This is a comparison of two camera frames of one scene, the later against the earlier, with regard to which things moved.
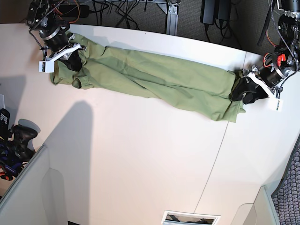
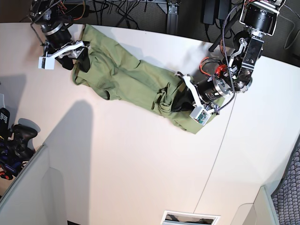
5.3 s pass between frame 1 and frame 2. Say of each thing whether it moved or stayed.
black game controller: stayed
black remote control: stayed
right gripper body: moved
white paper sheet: stayed
